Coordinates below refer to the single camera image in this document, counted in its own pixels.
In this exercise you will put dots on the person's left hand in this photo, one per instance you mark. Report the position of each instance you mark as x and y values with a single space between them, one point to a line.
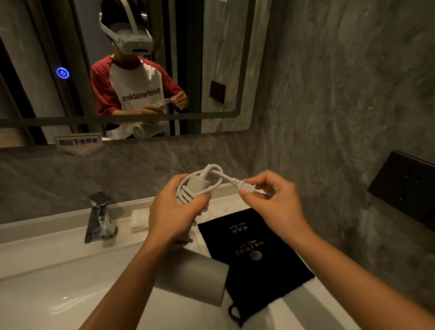
170 214

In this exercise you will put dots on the person's right hand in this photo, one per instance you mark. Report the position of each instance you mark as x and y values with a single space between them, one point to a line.
278 207

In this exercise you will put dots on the person's left fingers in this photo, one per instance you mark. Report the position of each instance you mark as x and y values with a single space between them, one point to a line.
202 200

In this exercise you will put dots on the person's right thumb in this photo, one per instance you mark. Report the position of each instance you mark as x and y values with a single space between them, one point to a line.
251 200

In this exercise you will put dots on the person's right forearm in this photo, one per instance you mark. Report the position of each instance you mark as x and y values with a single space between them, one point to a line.
356 282

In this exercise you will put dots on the person's left forearm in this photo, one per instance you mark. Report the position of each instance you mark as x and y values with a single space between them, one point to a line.
132 285

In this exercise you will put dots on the white folded towel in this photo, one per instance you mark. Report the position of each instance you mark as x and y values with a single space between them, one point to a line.
140 220

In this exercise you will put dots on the grey hair dryer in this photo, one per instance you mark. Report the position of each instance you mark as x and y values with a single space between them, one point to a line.
192 275

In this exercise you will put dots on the chrome faucet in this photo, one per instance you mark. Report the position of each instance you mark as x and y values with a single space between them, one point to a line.
100 221

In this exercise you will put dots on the white label sticker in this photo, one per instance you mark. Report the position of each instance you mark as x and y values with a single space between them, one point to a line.
79 142

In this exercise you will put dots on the white sink basin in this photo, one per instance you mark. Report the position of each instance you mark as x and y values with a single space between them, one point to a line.
61 299

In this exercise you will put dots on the blue lit touch button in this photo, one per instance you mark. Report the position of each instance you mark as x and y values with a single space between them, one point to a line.
63 73

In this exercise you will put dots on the wall mirror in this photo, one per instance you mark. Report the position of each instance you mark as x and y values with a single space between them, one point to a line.
221 51

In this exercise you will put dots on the black wall socket panel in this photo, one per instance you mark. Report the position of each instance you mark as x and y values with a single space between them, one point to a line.
404 187

